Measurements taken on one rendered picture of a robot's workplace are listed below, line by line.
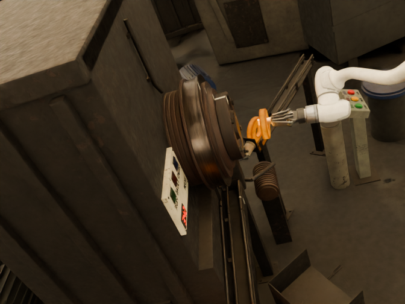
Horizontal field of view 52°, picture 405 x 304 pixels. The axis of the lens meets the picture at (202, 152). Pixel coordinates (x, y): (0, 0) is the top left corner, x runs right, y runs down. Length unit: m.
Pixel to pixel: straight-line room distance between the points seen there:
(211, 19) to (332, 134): 2.28
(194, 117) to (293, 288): 0.77
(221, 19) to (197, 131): 2.97
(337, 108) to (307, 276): 0.80
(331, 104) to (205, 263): 0.99
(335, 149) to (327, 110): 0.60
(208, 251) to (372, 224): 1.32
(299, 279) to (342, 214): 1.05
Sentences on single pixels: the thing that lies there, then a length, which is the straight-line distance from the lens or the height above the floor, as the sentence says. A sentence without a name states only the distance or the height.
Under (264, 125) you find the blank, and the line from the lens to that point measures 2.06.
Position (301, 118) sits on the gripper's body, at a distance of 2.08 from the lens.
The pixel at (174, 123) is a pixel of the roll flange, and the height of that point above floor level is 1.27.
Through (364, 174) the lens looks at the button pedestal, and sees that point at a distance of 2.89.
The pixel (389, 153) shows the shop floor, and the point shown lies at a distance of 3.08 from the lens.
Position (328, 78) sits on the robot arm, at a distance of 2.12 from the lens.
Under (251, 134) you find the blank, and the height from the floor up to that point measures 0.74.
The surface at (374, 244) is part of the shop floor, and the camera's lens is 2.58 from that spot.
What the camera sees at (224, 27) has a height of 0.45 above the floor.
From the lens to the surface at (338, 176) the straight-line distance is 2.78.
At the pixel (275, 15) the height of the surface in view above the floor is 0.45.
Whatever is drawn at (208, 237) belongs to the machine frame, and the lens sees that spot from 1.63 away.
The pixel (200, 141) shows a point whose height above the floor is 1.22.
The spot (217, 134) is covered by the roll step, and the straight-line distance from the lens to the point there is 1.53.
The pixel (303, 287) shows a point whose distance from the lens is 1.73.
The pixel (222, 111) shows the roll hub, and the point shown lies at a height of 1.24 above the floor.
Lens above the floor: 2.07
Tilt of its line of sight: 36 degrees down
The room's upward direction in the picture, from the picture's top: 23 degrees counter-clockwise
